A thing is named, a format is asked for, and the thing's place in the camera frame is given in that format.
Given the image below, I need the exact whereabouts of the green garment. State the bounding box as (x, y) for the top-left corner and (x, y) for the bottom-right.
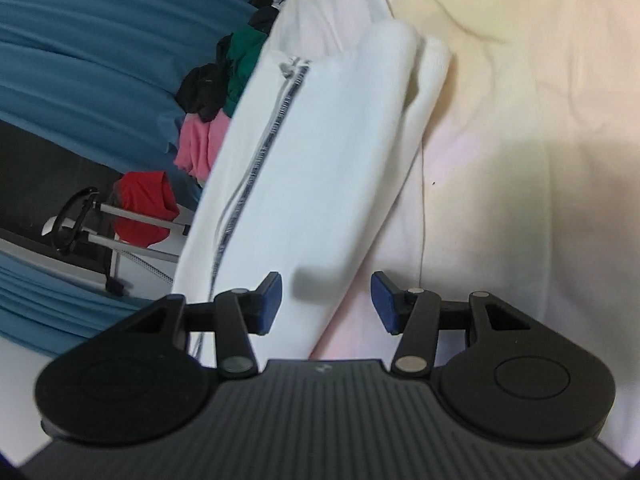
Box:
(222, 25), (271, 118)

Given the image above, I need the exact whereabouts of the black ring handle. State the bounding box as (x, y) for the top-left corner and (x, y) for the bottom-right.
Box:
(54, 186), (100, 257)

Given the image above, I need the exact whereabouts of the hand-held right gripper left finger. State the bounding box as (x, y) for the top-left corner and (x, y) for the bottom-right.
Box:
(120, 271), (284, 380)

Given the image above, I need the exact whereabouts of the pink garment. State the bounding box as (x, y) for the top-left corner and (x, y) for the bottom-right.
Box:
(173, 109), (232, 187)

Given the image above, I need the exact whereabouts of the white braided cable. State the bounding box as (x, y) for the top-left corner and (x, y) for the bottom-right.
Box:
(118, 246), (175, 282)

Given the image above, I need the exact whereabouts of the metal rod rack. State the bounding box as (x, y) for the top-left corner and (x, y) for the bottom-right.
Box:
(75, 200), (193, 281)

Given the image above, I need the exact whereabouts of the black garment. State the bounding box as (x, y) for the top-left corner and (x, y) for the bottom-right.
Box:
(176, 35), (236, 123)

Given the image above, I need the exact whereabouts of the blue curtain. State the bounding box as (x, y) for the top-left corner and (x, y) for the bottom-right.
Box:
(0, 0), (301, 211)

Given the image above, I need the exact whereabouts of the blue pleated cloth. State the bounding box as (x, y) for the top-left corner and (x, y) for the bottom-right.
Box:
(0, 251), (157, 357)

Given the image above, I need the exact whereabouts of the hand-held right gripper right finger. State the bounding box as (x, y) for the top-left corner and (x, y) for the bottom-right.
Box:
(370, 270), (534, 377)

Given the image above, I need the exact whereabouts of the red garment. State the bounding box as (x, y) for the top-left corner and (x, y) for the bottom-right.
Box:
(115, 170), (181, 249)

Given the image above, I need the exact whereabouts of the white zip jacket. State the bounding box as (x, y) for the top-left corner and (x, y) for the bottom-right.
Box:
(171, 0), (454, 362)

